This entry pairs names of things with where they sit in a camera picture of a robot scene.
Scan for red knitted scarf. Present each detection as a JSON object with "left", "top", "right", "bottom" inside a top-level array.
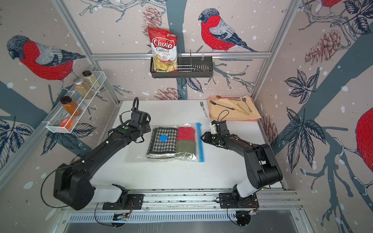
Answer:
[{"left": 177, "top": 127, "right": 195, "bottom": 141}]

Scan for olive green knitted scarf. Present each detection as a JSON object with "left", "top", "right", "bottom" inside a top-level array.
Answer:
[{"left": 176, "top": 140, "right": 196, "bottom": 154}]

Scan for clear plastic vacuum bag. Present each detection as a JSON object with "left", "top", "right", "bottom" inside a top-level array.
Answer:
[{"left": 137, "top": 122, "right": 205, "bottom": 163}]

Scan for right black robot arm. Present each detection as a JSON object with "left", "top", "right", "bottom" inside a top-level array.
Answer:
[{"left": 200, "top": 130, "right": 283, "bottom": 201}]

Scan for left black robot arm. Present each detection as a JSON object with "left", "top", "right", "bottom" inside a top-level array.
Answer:
[{"left": 53, "top": 110, "right": 151, "bottom": 210}]

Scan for blue vacuum bag valve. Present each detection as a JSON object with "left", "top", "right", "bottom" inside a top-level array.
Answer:
[{"left": 159, "top": 135, "right": 168, "bottom": 142}]

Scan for black white houndstooth scarf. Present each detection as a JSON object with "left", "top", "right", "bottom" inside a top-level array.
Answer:
[{"left": 146, "top": 127, "right": 178, "bottom": 159}]

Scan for red Chuba chips bag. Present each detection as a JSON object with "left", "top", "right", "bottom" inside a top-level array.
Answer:
[{"left": 148, "top": 27, "right": 178, "bottom": 73}]

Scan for beige tongs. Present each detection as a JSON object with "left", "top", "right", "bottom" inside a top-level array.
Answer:
[{"left": 230, "top": 100, "right": 249, "bottom": 115}]

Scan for black fork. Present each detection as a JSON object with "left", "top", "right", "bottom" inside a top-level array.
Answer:
[{"left": 209, "top": 100, "right": 235, "bottom": 110}]

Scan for beige cloth napkin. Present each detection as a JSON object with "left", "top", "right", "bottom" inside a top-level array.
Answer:
[{"left": 207, "top": 96, "right": 262, "bottom": 122}]

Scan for pink tray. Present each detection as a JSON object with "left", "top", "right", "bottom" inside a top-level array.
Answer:
[{"left": 208, "top": 95, "right": 243, "bottom": 101}]

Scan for gold spoon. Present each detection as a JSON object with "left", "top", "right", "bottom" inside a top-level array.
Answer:
[{"left": 216, "top": 95, "right": 241, "bottom": 101}]

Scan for silver spoon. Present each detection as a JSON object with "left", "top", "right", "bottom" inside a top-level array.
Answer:
[{"left": 241, "top": 97, "right": 252, "bottom": 113}]

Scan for beige spice jar rear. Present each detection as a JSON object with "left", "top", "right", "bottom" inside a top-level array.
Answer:
[{"left": 83, "top": 70, "right": 100, "bottom": 89}]

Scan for beige spice jar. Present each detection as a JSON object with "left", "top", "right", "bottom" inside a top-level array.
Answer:
[
  {"left": 83, "top": 70, "right": 100, "bottom": 89},
  {"left": 74, "top": 78, "right": 94, "bottom": 99}
]

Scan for beige spice jar middle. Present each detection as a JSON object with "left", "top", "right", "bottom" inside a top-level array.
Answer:
[{"left": 74, "top": 78, "right": 94, "bottom": 99}]

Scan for orange spice jar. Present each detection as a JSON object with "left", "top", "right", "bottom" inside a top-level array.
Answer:
[{"left": 60, "top": 96, "right": 81, "bottom": 117}]

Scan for small orange box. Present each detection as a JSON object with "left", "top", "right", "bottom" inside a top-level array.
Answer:
[{"left": 59, "top": 117, "right": 75, "bottom": 130}]

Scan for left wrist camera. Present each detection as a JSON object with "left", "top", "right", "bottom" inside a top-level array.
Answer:
[{"left": 131, "top": 110, "right": 148, "bottom": 124}]

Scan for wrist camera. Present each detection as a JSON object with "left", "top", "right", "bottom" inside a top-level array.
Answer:
[
  {"left": 210, "top": 120, "right": 230, "bottom": 136},
  {"left": 131, "top": 110, "right": 148, "bottom": 124}
]

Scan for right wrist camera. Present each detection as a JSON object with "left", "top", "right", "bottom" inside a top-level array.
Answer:
[{"left": 210, "top": 120, "right": 230, "bottom": 136}]

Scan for white handled fork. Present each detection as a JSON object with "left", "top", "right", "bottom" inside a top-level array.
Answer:
[{"left": 200, "top": 101, "right": 209, "bottom": 118}]

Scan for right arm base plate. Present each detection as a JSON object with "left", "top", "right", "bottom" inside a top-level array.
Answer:
[{"left": 215, "top": 193, "right": 259, "bottom": 209}]

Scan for clear acrylic wall shelf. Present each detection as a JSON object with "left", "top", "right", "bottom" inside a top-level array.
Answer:
[{"left": 46, "top": 71, "right": 106, "bottom": 134}]

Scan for black wall basket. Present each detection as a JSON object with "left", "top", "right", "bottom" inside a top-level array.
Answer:
[{"left": 150, "top": 56, "right": 213, "bottom": 78}]

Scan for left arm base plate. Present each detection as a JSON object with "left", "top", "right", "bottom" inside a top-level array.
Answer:
[{"left": 103, "top": 193, "right": 145, "bottom": 210}]

